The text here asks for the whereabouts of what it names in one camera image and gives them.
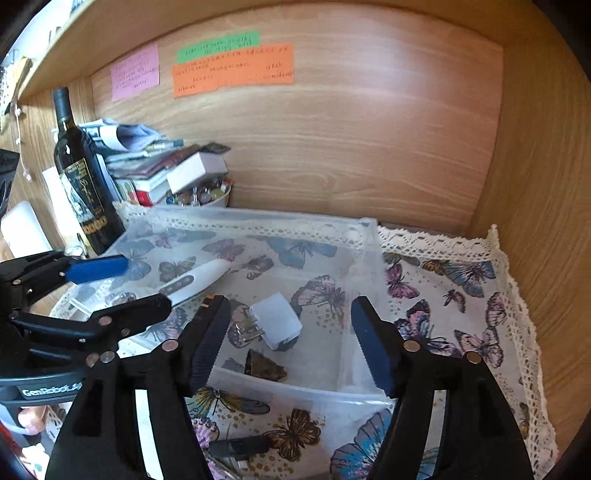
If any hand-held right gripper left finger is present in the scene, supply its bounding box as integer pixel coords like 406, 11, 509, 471
45, 294, 232, 480

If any small white cardboard box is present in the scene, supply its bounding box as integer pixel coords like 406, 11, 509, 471
166, 152, 228, 194

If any stack of books and papers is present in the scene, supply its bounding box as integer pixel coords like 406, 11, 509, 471
107, 145, 205, 180

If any white pen-shaped device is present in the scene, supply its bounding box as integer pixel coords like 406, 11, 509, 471
105, 258, 231, 320

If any green sticky note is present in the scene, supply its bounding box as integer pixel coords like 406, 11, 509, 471
177, 31, 261, 64

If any white power adapter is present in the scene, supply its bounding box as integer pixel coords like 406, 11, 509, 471
229, 295, 304, 353

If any white plastic object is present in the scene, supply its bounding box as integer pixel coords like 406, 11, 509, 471
0, 200, 52, 260

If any basket of small bottles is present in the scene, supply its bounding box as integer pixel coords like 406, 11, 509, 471
166, 178, 233, 209

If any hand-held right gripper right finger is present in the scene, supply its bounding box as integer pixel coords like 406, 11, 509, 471
350, 297, 530, 480

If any butterfly print lace tablecloth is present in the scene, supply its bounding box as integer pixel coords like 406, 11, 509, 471
113, 202, 560, 480

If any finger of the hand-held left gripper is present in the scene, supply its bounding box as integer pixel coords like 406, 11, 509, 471
8, 293, 173, 366
0, 250, 130, 308

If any clear plastic storage box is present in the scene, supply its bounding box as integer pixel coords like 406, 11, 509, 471
51, 205, 400, 408

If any pink sticky note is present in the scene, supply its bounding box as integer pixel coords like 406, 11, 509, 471
111, 44, 161, 103

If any dark wine bottle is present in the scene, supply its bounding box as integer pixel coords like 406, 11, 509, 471
52, 87, 127, 257

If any orange sticky note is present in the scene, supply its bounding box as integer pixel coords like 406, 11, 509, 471
172, 44, 296, 99

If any wooden desk hutch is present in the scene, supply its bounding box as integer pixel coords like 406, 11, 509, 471
14, 0, 591, 457

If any folded newspaper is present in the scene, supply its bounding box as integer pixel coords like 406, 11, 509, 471
76, 117, 163, 154

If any small dark brown object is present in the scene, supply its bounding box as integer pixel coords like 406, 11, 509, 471
244, 348, 287, 383

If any black usb adapter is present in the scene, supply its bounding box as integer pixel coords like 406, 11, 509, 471
210, 434, 273, 463

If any red and white book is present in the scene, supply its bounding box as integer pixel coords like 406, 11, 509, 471
115, 178, 172, 208

